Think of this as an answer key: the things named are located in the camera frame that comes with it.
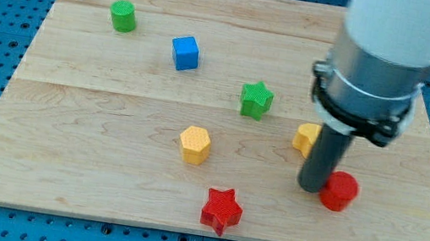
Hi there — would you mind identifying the green star block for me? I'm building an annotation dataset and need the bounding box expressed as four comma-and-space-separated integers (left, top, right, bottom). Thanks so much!
239, 81, 275, 121

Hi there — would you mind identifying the yellow hexagon block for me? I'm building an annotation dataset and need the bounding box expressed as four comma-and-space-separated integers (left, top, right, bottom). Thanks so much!
179, 126, 211, 165

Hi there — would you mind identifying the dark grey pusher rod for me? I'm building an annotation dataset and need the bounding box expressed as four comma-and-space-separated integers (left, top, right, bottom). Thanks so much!
297, 124, 354, 193

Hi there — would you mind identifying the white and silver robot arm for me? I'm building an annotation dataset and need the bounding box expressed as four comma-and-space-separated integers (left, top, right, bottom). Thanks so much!
312, 0, 430, 147

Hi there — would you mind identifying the red cylinder block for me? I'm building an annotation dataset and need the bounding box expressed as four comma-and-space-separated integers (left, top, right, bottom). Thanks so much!
319, 171, 359, 212

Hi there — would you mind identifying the wooden board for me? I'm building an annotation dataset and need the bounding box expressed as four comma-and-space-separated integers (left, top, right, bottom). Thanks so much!
0, 0, 430, 241

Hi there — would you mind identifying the red star block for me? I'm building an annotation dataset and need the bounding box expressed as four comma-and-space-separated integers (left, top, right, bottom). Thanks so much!
200, 188, 242, 237

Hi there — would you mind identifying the green cylinder block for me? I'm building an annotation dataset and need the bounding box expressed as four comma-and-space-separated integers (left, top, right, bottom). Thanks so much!
110, 0, 136, 33

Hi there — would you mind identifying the blue cube block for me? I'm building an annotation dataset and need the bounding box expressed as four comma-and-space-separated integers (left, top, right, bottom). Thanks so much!
172, 36, 199, 71

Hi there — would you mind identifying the yellow heart block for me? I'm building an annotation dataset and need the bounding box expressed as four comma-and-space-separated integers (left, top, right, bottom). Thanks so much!
291, 123, 322, 159

